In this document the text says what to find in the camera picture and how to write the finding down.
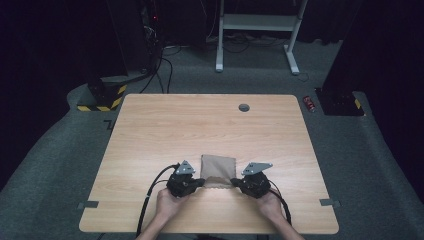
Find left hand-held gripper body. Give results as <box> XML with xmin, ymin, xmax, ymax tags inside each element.
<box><xmin>165</xmin><ymin>160</ymin><xmax>200</xmax><ymax>199</ymax></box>

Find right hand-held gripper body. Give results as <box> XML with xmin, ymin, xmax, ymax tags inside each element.
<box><xmin>237</xmin><ymin>161</ymin><xmax>274</xmax><ymax>200</ymax></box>

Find beige cloth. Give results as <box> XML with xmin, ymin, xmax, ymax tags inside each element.
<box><xmin>199</xmin><ymin>153</ymin><xmax>238</xmax><ymax>190</ymax></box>

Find person's left hand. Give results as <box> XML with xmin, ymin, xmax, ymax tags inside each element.
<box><xmin>155</xmin><ymin>187</ymin><xmax>190</xmax><ymax>224</ymax></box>

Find person's right hand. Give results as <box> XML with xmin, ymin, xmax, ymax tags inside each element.
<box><xmin>257</xmin><ymin>189</ymin><xmax>285</xmax><ymax>225</ymax></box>

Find grey tape piece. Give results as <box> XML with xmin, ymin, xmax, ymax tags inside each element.
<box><xmin>77</xmin><ymin>200</ymin><xmax>100</xmax><ymax>211</ymax></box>
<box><xmin>318</xmin><ymin>198</ymin><xmax>342</xmax><ymax>209</ymax></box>

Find red can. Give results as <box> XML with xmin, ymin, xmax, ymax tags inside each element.
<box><xmin>302</xmin><ymin>95</ymin><xmax>317</xmax><ymax>114</ymax></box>

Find black square stand base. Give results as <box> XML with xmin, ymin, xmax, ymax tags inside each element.
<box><xmin>314</xmin><ymin>86</ymin><xmax>365</xmax><ymax>117</ymax></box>

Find black yellow striped stand base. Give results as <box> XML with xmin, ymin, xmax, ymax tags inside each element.
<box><xmin>76</xmin><ymin>74</ymin><xmax>129</xmax><ymax>113</ymax></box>

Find black equipment rack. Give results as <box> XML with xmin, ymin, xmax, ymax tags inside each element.
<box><xmin>105</xmin><ymin>0</ymin><xmax>165</xmax><ymax>74</ymax></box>

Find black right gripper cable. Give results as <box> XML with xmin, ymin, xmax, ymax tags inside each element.
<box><xmin>267</xmin><ymin>179</ymin><xmax>293</xmax><ymax>227</ymax></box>

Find black floor cables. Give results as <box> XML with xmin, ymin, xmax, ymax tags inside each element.
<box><xmin>139</xmin><ymin>43</ymin><xmax>183</xmax><ymax>95</ymax></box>

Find cables under desk frame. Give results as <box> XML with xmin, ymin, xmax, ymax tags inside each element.
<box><xmin>205</xmin><ymin>31</ymin><xmax>288</xmax><ymax>55</ymax></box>

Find white metal desk frame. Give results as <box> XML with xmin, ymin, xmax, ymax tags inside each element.
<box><xmin>215</xmin><ymin>0</ymin><xmax>310</xmax><ymax>76</ymax></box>

